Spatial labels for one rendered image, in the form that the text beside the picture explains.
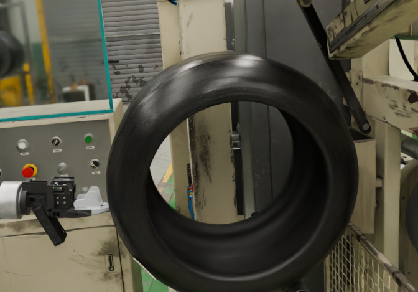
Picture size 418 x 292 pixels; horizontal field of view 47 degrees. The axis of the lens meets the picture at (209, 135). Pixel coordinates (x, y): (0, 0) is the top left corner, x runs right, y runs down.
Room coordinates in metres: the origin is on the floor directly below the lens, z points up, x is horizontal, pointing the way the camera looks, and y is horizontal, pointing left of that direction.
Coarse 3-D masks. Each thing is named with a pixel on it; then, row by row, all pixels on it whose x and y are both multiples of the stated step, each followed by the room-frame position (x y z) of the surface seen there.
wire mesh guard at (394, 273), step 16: (352, 224) 1.23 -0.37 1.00; (368, 240) 1.13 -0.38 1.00; (352, 256) 1.23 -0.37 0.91; (368, 256) 1.12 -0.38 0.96; (384, 256) 1.04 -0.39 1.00; (336, 272) 1.36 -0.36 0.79; (368, 272) 1.12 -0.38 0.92; (400, 272) 0.97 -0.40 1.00; (336, 288) 1.36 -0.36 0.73; (416, 288) 0.90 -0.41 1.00
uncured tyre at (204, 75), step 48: (144, 96) 1.06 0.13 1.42; (192, 96) 1.01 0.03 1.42; (240, 96) 1.02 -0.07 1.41; (288, 96) 1.03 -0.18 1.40; (144, 144) 1.00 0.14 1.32; (336, 144) 1.04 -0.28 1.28; (144, 192) 1.00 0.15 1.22; (288, 192) 1.32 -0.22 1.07; (336, 192) 1.04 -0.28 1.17; (144, 240) 1.00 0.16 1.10; (192, 240) 1.29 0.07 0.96; (240, 240) 1.30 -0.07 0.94; (288, 240) 1.24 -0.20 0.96; (336, 240) 1.06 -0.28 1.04; (192, 288) 1.01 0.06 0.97; (240, 288) 1.02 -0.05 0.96
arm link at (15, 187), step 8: (8, 184) 1.09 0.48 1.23; (16, 184) 1.09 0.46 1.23; (0, 192) 1.07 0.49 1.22; (8, 192) 1.07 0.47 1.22; (16, 192) 1.07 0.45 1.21; (0, 200) 1.06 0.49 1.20; (8, 200) 1.06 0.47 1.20; (16, 200) 1.06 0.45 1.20; (0, 208) 1.06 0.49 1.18; (8, 208) 1.06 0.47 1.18; (16, 208) 1.06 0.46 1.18; (0, 216) 1.07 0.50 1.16; (8, 216) 1.07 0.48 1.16; (16, 216) 1.07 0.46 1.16
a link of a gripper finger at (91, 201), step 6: (90, 192) 1.10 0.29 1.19; (96, 192) 1.10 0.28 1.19; (90, 198) 1.10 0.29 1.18; (96, 198) 1.10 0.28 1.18; (78, 204) 1.09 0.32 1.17; (84, 204) 1.10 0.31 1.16; (90, 204) 1.10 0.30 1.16; (96, 204) 1.10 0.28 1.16; (96, 210) 1.09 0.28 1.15; (102, 210) 1.10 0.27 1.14; (108, 210) 1.11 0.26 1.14
